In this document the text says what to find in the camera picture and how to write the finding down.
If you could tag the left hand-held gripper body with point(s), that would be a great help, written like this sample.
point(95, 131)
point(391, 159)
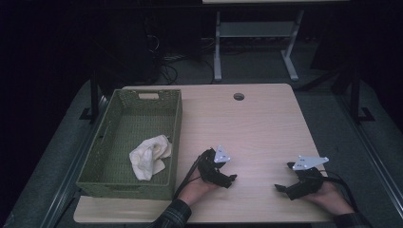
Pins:
point(209, 164)

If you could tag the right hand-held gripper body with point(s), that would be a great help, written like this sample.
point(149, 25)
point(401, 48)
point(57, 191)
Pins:
point(309, 183)

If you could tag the cream cloth with brown patches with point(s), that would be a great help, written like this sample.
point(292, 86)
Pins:
point(149, 158)

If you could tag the green woven basket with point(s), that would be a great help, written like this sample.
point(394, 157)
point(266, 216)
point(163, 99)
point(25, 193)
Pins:
point(111, 142)

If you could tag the person's right hand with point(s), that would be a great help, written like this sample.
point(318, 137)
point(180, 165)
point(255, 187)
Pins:
point(332, 199)

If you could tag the person's left hand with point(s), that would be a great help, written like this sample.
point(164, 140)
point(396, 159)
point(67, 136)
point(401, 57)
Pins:
point(195, 190)

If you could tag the grey table grommet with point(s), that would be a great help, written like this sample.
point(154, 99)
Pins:
point(239, 96)

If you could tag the black metal post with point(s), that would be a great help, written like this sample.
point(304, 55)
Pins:
point(355, 95)
point(94, 98)

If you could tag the white desk frame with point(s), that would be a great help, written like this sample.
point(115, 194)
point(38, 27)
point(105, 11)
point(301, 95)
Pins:
point(256, 29)

